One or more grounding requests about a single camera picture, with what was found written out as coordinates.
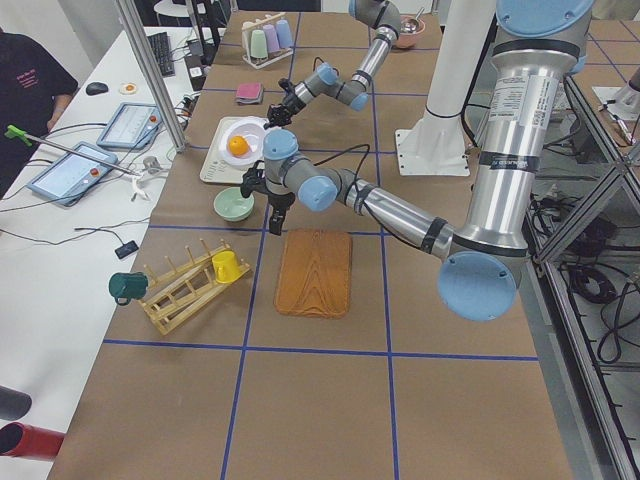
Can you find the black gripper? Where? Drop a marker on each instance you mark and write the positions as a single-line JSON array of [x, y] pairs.
[[286, 106], [279, 200]]

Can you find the white round plate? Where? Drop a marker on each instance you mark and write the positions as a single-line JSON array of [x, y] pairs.
[[252, 129]]

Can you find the orange fruit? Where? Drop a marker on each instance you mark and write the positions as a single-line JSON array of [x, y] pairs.
[[238, 146]]

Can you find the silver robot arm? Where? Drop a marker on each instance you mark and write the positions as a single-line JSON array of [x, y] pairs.
[[385, 19], [477, 235]]

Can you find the cream bear tray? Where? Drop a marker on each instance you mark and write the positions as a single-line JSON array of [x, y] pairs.
[[220, 165]]

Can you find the pink and grey cloths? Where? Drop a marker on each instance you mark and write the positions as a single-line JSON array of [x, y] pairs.
[[249, 93]]

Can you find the light green bowl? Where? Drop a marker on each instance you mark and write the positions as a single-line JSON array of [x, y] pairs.
[[232, 206]]

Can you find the white cup rack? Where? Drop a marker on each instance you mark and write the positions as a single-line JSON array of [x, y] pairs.
[[249, 26]]

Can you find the wooden cutting board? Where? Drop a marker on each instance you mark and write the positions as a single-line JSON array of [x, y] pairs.
[[315, 274]]

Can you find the green cup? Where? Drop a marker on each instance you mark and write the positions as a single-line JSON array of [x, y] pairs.
[[258, 47]]

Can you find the yellow mug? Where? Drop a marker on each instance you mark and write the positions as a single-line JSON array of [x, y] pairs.
[[226, 267]]

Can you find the purple cup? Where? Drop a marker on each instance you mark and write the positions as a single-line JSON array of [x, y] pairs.
[[271, 37]]

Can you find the blue cup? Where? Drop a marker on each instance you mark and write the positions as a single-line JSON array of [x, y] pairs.
[[284, 34]]

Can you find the wooden mug rack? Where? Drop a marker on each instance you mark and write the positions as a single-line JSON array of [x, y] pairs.
[[183, 290]]

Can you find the small metal cylinder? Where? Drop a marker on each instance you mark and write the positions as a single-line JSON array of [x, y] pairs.
[[151, 165]]

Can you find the black keyboard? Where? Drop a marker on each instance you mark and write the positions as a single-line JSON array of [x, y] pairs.
[[162, 53]]

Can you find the far teach pendant tablet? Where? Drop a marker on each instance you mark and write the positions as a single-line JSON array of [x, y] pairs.
[[132, 127]]

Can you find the teach pendant tablet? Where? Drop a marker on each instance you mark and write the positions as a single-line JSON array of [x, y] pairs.
[[132, 127], [72, 175]]

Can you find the round orange white coaster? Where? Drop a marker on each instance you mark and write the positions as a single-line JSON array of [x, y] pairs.
[[128, 88]]

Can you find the small black device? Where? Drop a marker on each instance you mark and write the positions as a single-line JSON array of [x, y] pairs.
[[126, 249]]

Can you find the pink bowl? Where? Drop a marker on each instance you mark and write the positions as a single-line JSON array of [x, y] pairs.
[[406, 41]]

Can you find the metal spoon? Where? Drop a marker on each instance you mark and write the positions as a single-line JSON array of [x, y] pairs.
[[411, 24]]

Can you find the dark green mug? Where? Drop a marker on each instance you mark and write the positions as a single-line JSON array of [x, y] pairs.
[[125, 287]]

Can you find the black computer mouse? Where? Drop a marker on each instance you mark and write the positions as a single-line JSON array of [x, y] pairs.
[[96, 88]]

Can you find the near teach pendant tablet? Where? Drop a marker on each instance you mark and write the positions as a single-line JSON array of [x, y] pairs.
[[72, 175]]

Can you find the person in black shirt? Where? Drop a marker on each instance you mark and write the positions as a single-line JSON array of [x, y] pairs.
[[35, 88]]

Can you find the dark grey tube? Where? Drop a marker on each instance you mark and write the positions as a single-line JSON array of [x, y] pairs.
[[13, 404]]

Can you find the red tube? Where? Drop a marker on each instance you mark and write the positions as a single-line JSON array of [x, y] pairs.
[[20, 440]]

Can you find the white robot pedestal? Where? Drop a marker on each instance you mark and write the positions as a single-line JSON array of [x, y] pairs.
[[435, 146]]

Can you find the aluminium frame post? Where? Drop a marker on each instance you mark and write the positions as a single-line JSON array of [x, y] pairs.
[[142, 51]]

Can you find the green handled metal rod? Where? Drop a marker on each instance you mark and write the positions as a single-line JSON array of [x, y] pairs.
[[12, 132]]

